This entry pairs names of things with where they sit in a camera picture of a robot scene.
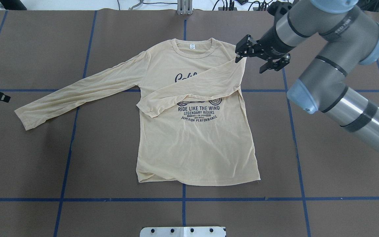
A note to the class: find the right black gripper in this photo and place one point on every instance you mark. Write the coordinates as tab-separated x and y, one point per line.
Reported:
274	45

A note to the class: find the beige long-sleeve printed shirt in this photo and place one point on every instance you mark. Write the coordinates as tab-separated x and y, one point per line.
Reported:
193	122

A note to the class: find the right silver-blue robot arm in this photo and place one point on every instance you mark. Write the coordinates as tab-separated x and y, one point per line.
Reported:
352	39

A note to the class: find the aluminium frame post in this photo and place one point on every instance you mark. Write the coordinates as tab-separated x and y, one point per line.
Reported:
184	7

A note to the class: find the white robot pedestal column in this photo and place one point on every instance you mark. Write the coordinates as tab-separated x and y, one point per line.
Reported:
184	231

